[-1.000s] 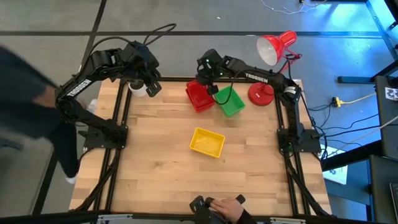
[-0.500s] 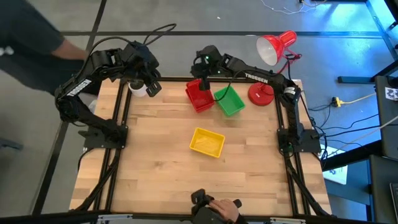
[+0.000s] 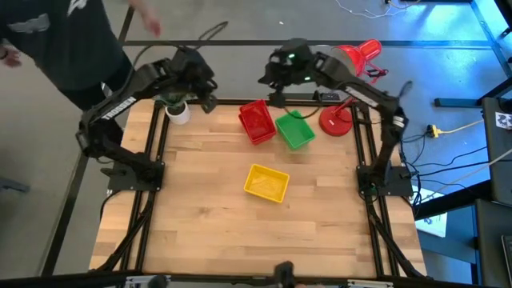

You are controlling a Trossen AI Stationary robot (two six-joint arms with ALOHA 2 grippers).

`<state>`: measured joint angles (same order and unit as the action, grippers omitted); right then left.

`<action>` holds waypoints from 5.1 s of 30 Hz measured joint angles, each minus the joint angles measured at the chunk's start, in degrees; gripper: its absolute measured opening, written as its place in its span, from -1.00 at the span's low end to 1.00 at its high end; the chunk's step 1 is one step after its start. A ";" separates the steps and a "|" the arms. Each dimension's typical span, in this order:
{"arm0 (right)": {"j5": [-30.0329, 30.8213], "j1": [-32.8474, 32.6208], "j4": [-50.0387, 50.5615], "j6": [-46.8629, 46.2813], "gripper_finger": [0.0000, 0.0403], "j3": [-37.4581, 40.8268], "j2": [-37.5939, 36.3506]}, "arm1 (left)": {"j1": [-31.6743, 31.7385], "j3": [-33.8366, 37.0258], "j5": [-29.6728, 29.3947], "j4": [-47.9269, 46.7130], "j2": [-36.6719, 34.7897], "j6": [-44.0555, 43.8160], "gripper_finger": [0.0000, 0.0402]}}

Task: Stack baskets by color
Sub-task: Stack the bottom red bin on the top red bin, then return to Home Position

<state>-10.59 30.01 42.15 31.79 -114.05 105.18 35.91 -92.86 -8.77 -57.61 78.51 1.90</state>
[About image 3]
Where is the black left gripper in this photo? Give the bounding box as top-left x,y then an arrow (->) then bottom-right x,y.
171,46 -> 219,115

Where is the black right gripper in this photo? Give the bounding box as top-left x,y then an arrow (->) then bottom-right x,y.
258,63 -> 297,109

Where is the red plastic basket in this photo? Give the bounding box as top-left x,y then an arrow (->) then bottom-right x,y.
238,114 -> 278,146
238,98 -> 278,142

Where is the green plastic basket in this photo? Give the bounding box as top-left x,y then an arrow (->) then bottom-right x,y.
274,110 -> 316,150
279,131 -> 317,152

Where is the yellow plastic basket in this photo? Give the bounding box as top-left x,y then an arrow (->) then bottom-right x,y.
243,163 -> 290,201
242,186 -> 288,204

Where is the white plant pot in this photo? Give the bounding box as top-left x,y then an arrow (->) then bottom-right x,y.
164,101 -> 191,126

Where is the green snake plant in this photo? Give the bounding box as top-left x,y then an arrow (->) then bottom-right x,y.
154,90 -> 201,113

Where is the red desk lamp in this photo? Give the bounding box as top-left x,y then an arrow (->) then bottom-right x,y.
318,38 -> 389,138

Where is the person's hand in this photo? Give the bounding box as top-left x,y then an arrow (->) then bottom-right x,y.
0,42 -> 22,68
130,0 -> 163,38

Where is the person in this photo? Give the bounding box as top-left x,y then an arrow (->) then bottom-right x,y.
0,0 -> 134,112

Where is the black desk leg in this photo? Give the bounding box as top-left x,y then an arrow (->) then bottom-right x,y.
434,78 -> 512,109

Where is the black round knob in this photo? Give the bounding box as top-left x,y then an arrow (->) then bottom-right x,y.
146,274 -> 169,288

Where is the silver aluminium bar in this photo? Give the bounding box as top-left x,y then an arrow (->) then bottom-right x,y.
346,278 -> 395,288
124,274 -> 173,288

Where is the white printed paper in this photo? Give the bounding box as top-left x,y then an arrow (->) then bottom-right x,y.
414,185 -> 449,238

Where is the black beam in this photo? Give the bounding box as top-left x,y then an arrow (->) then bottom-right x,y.
411,178 -> 495,220

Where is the black desk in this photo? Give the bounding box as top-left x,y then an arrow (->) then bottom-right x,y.
474,198 -> 512,288
479,95 -> 512,207

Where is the white marker tag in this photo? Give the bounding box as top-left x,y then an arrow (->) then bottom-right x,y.
494,111 -> 512,130

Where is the black aluminium table frame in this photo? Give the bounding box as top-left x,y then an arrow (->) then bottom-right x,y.
39,6 -> 493,288

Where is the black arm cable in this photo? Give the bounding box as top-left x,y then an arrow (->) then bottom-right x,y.
131,20 -> 230,81
282,104 -> 322,120

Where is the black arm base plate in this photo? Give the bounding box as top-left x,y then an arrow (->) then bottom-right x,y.
106,161 -> 166,192
355,165 -> 414,198

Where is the white cable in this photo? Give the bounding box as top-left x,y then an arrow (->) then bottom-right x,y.
334,0 -> 421,20

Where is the black exterior camera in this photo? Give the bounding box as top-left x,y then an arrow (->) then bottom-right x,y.
273,260 -> 298,288

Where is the yellow cable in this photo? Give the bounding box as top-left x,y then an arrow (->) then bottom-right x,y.
439,118 -> 488,135

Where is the beige cable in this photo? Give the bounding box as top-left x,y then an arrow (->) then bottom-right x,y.
411,147 -> 512,203

